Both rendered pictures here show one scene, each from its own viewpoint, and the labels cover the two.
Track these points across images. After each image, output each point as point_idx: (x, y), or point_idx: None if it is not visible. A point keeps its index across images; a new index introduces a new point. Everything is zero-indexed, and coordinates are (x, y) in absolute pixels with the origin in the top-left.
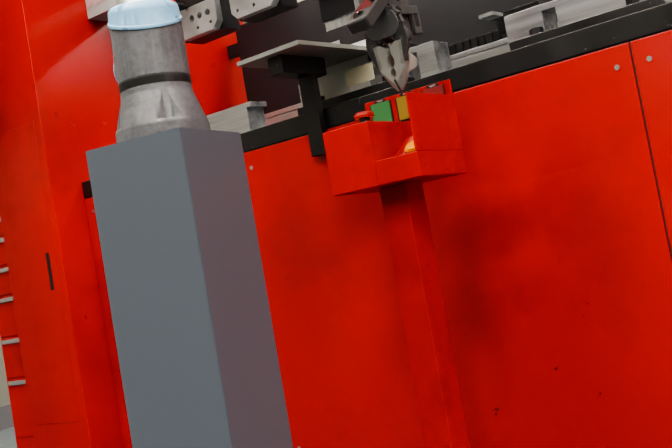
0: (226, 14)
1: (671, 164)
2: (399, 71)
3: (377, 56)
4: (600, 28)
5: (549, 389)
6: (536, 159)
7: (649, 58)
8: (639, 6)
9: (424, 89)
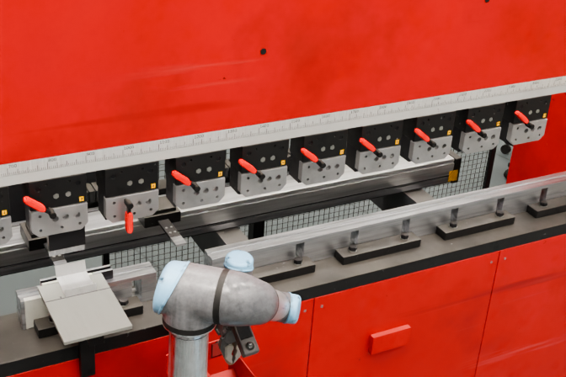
0: None
1: (317, 353)
2: (237, 357)
3: (226, 350)
4: (301, 291)
5: None
6: (248, 358)
7: (322, 306)
8: (307, 268)
9: (213, 343)
